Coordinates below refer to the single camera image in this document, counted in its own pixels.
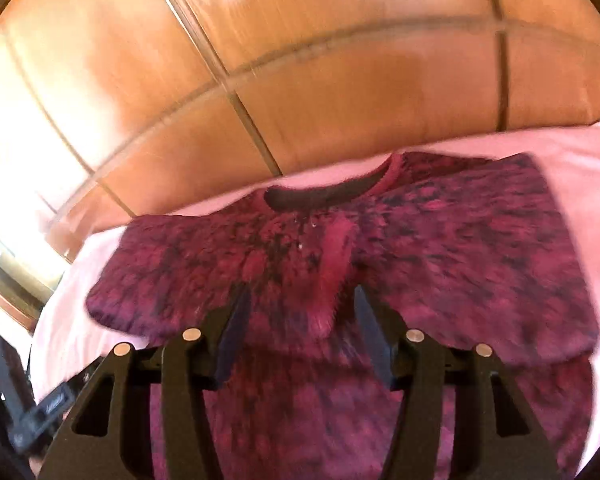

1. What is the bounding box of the maroon floral top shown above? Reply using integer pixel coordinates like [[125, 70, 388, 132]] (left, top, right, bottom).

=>
[[85, 151, 600, 480]]

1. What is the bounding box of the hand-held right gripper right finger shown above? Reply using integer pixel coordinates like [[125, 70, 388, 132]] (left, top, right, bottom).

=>
[[355, 284, 566, 480]]

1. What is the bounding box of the pink bed sheet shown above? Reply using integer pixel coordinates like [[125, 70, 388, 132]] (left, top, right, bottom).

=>
[[30, 121, 600, 476]]

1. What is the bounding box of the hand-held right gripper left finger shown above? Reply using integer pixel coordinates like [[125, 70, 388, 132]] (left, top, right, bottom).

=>
[[37, 285, 253, 480]]

